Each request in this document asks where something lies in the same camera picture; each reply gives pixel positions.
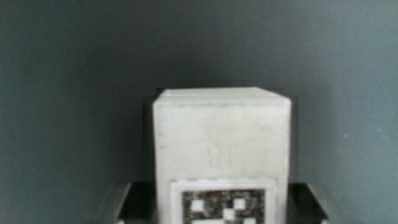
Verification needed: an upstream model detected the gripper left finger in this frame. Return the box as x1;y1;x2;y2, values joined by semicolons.
87;182;132;224

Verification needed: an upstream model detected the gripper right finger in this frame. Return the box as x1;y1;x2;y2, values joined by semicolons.
299;183;341;224

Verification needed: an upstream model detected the white table leg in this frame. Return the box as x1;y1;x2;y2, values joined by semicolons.
153;87;292;224

